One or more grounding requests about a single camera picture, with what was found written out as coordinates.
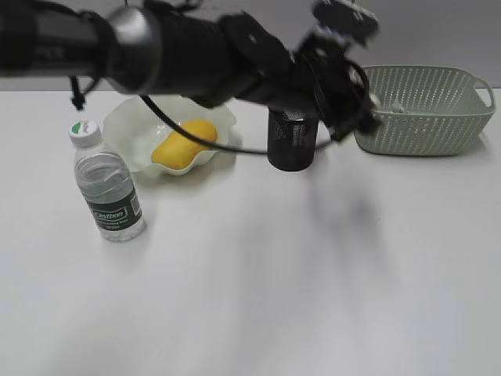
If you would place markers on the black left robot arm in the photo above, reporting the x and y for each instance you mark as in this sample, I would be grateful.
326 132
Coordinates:
162 49

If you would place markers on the clear water bottle green label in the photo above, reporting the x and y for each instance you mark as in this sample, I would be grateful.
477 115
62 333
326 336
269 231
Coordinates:
106 184

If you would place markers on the pale green wavy plate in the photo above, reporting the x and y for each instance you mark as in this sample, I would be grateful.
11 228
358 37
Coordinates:
134 131

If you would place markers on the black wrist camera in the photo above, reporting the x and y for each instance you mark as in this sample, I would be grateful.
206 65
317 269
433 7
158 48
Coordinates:
344 22

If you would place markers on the green plastic woven basket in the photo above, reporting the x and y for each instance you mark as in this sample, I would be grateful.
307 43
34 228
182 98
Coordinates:
448 108

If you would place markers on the yellow mango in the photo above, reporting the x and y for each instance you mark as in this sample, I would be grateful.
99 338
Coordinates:
177 152

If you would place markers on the waste paper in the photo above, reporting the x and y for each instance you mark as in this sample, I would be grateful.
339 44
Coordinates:
379 105

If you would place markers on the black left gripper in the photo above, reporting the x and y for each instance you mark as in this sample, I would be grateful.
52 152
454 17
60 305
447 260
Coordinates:
318 80

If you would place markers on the black mesh pen holder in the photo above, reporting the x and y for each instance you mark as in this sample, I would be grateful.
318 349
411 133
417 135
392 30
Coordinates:
291 141

